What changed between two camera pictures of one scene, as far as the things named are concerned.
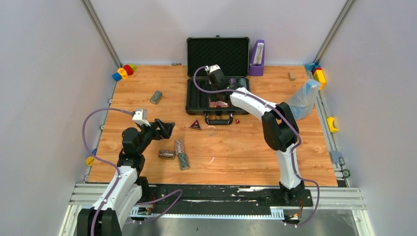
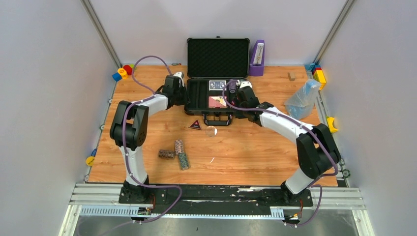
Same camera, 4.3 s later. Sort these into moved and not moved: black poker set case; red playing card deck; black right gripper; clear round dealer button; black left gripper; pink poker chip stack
Moved: black left gripper; black right gripper
Not moved: red playing card deck; pink poker chip stack; black poker set case; clear round dealer button
